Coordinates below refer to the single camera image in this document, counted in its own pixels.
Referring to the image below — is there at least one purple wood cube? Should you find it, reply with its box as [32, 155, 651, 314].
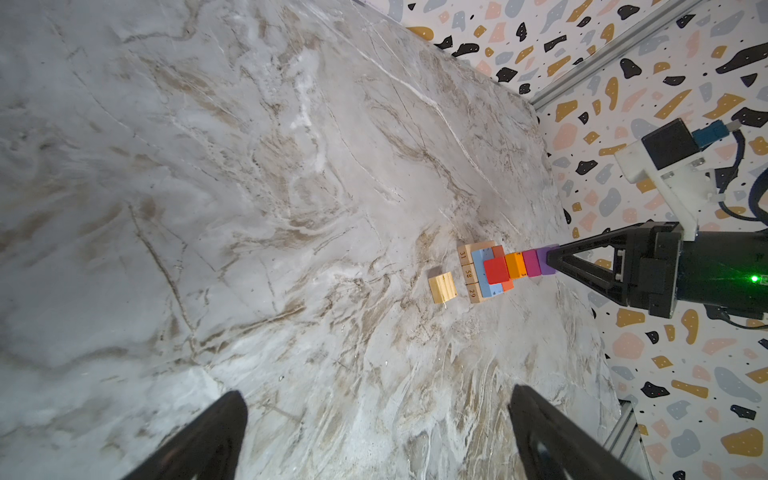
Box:
[536, 244, 558, 276]

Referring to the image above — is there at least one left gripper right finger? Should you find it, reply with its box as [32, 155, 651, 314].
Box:
[508, 384, 639, 479]

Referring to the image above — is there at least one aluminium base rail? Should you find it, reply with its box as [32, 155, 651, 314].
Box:
[603, 400, 653, 479]

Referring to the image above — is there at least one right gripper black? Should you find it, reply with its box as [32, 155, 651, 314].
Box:
[546, 221, 767, 319]

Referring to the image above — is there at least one light blue wood block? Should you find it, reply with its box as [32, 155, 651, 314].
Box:
[472, 247, 504, 299]

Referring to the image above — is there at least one magenta wood cube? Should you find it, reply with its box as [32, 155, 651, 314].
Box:
[522, 249, 542, 278]

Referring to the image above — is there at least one red wood block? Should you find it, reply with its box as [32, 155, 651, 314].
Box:
[484, 256, 511, 285]

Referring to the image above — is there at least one orange-red wood block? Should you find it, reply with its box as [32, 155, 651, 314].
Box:
[492, 246, 514, 292]

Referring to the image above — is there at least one small natural wood cube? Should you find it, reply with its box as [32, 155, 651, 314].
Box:
[428, 272, 458, 304]

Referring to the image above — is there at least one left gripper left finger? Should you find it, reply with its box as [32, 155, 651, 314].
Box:
[126, 390, 248, 479]

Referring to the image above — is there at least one long natural wood block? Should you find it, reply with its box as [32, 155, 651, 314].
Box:
[466, 283, 484, 303]

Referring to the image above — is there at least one yellow-orange wood block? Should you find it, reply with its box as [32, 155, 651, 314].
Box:
[505, 252, 527, 280]

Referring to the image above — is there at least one right frame aluminium post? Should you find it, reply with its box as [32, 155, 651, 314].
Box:
[530, 0, 702, 111]

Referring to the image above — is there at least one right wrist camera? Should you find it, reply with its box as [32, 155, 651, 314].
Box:
[614, 119, 741, 241]

